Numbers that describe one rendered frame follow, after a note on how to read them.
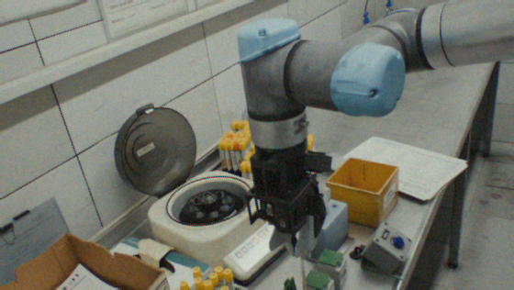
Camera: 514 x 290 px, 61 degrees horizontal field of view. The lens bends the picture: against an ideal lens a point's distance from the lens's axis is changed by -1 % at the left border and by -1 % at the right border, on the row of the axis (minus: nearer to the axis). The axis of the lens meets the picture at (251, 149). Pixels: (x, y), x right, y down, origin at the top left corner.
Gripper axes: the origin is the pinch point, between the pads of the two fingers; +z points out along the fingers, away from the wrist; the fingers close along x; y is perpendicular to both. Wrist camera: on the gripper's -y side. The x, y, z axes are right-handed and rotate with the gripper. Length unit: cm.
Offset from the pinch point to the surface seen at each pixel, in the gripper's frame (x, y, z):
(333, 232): -4.0, -21.0, 13.8
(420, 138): -1, -82, 21
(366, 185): -6, -47, 18
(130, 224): -56, -10, 19
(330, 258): -1.5, -13.6, 13.9
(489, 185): 13, -201, 108
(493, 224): 19, -164, 108
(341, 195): -7.3, -33.9, 13.5
